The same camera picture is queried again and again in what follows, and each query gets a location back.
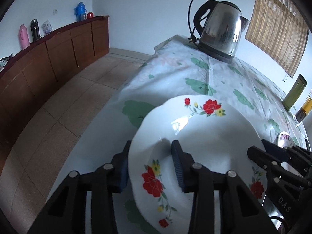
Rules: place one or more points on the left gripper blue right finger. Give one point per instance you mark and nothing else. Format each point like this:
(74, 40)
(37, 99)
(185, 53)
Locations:
(182, 162)

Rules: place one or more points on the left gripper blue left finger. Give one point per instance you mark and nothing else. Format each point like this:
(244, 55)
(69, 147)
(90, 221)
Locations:
(122, 167)

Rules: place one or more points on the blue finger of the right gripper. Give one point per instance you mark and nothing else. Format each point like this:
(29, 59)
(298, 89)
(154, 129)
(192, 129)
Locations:
(292, 155)
(273, 168)

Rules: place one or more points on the pink floral white plate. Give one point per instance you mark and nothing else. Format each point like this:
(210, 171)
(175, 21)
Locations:
(283, 139)

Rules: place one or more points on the red flower white plate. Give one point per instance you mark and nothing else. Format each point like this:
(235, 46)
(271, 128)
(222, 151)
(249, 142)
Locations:
(212, 131)

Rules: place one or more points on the glass tea bottle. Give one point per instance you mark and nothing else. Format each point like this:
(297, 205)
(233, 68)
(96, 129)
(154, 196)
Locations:
(304, 111)

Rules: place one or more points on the green thermos bottle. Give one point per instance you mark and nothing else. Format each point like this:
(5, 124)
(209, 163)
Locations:
(295, 92)

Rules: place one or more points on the cloud print tablecloth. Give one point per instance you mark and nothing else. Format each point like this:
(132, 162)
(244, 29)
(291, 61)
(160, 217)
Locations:
(178, 68)

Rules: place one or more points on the bamboo window blind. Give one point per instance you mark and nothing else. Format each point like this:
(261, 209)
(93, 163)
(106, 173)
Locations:
(278, 29)

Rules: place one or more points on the wooden sideboard cabinet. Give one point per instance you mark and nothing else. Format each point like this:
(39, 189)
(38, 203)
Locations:
(34, 74)

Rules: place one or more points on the stainless electric kettle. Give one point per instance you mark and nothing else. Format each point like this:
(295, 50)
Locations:
(217, 30)

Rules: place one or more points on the red apple ornament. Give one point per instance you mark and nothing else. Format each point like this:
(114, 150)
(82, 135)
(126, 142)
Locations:
(90, 15)

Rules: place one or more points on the pink thermos flask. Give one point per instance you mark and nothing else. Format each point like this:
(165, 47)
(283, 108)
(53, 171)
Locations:
(23, 37)

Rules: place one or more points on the small picture card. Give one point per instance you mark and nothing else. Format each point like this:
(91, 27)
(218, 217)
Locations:
(47, 27)

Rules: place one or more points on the blue thermos jug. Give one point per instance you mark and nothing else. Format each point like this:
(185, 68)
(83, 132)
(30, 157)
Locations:
(80, 12)

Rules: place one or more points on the black thermos flask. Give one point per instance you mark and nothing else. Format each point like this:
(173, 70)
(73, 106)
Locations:
(34, 26)

